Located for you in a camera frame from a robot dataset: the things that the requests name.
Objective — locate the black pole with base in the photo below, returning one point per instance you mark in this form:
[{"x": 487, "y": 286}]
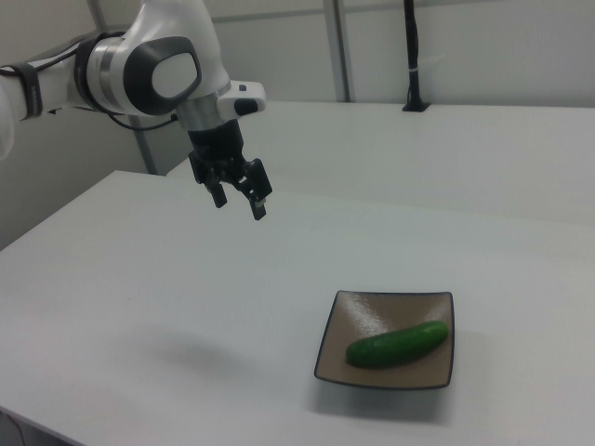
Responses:
[{"x": 413, "y": 51}]

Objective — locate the square brown ceramic plate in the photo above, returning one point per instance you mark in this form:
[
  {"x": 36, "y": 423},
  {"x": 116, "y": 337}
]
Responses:
[{"x": 367, "y": 325}]

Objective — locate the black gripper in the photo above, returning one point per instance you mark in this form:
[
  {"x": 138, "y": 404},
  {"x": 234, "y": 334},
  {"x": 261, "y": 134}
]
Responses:
[{"x": 218, "y": 144}]

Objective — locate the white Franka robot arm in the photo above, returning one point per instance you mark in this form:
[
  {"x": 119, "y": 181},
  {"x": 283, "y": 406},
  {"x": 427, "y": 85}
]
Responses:
[{"x": 135, "y": 51}]

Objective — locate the green cucumber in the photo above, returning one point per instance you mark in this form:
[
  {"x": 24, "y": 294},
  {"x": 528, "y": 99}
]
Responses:
[{"x": 395, "y": 344}]

